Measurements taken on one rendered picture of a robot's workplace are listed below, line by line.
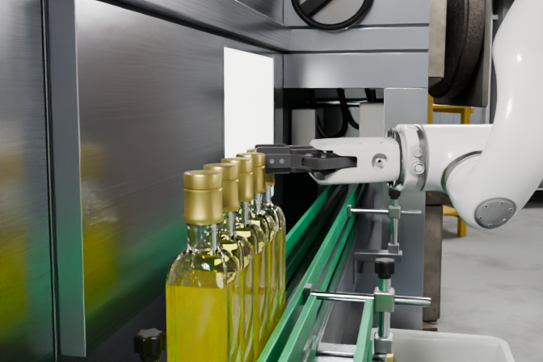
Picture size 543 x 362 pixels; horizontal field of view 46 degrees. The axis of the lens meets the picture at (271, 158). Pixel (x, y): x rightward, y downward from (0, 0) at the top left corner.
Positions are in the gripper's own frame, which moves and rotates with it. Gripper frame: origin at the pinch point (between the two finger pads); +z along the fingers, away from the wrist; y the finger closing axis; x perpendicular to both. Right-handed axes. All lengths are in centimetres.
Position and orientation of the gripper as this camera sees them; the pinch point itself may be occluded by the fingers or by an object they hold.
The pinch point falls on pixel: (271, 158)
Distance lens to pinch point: 79.9
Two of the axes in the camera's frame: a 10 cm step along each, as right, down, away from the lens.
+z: -10.0, 0.1, -0.8
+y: -0.8, -1.1, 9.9
